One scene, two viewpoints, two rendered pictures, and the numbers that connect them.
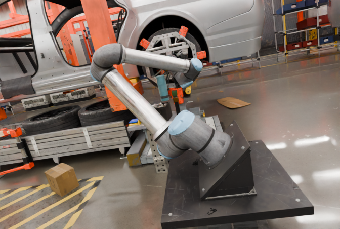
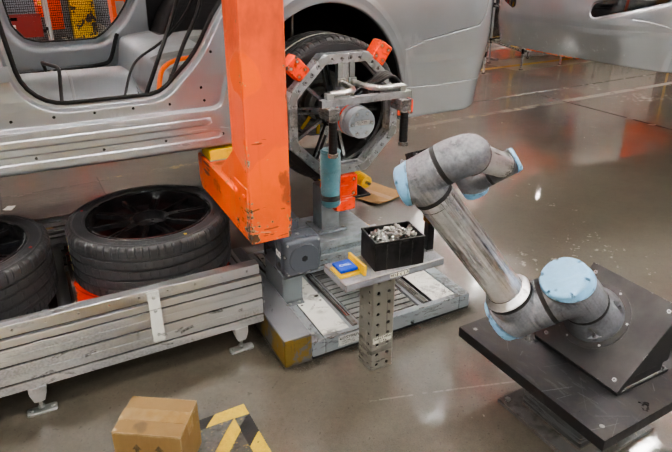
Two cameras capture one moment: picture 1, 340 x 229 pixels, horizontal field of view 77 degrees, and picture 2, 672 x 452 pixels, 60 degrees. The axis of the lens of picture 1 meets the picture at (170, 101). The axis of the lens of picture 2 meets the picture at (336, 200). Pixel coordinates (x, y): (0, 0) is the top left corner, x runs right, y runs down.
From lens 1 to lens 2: 1.56 m
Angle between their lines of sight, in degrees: 36
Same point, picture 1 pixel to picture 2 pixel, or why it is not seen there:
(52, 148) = (35, 361)
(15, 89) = not seen: outside the picture
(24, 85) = not seen: outside the picture
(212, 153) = (611, 323)
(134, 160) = (299, 353)
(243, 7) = (471, 16)
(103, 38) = (271, 66)
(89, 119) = (147, 265)
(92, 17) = (256, 10)
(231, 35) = (445, 68)
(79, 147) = (126, 344)
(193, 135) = (597, 300)
